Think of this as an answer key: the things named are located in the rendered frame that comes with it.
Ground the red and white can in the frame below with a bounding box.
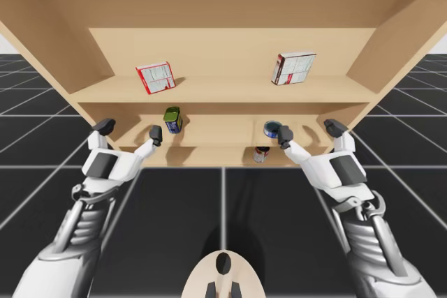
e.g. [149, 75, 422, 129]
[253, 146, 270, 164]

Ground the blue flat can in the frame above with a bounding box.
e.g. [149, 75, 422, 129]
[263, 120, 282, 139]

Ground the pale wooden shelf unit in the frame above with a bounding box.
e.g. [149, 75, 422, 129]
[0, 0, 447, 168]

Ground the red and white carton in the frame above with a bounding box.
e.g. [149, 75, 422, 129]
[271, 52, 318, 87]
[135, 61, 176, 95]

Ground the tan robot part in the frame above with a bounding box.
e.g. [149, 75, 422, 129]
[181, 248, 265, 298]

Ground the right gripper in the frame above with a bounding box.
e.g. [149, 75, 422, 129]
[277, 118, 368, 194]

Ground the green and blue rectangular can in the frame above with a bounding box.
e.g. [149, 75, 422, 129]
[163, 106, 184, 135]

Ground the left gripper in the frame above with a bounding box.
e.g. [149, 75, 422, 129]
[81, 118, 163, 182]

